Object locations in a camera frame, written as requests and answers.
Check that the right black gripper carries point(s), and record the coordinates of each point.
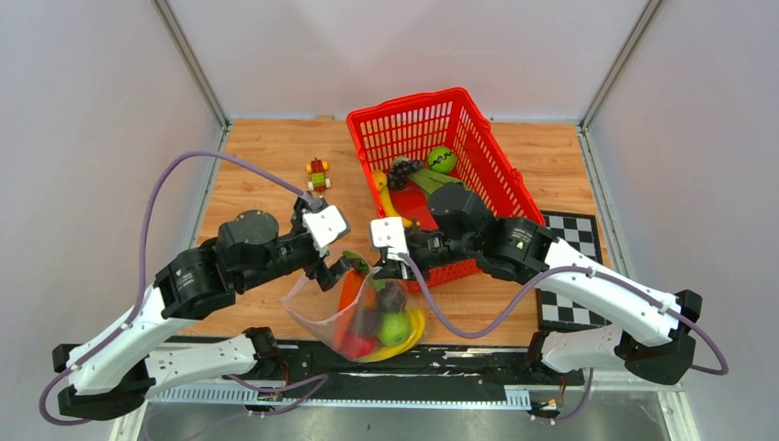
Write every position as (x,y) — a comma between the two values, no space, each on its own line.
(409,246)

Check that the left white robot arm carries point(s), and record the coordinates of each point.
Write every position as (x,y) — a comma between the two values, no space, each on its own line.
(118,371)

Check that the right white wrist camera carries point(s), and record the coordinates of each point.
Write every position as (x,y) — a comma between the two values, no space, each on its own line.
(387,236)

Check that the green toy lettuce leaf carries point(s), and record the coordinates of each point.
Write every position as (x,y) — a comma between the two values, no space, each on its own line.
(429,181)

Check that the single yellow toy banana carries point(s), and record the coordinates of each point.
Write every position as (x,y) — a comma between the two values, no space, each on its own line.
(381,183)

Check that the dark purple toy plum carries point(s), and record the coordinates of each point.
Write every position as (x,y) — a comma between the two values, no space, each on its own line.
(368,323)

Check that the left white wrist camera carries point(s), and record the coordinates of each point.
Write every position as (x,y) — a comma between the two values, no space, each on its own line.
(326,227)

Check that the red plastic shopping basket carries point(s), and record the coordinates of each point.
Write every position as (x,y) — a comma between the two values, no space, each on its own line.
(412,126)

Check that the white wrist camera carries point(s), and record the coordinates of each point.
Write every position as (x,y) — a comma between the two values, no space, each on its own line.
(387,236)
(326,227)

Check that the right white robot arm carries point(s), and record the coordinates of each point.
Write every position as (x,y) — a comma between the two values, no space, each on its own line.
(648,332)

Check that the colourful toy block car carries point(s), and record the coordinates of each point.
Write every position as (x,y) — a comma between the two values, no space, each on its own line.
(317,169)

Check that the green toy apple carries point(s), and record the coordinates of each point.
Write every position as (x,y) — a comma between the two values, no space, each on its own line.
(396,329)

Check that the yellow toy banana bunch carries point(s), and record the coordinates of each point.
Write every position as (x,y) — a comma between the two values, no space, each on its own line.
(418,328)

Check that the dark brown toy fruit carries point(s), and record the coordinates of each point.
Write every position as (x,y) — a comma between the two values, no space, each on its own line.
(391,299)

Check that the black toy grape bunch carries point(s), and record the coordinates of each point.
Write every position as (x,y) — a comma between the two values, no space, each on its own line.
(401,170)

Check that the clear zip top bag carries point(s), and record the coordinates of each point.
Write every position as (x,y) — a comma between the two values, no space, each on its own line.
(316,311)

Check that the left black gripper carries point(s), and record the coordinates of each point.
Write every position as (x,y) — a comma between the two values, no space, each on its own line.
(332,276)

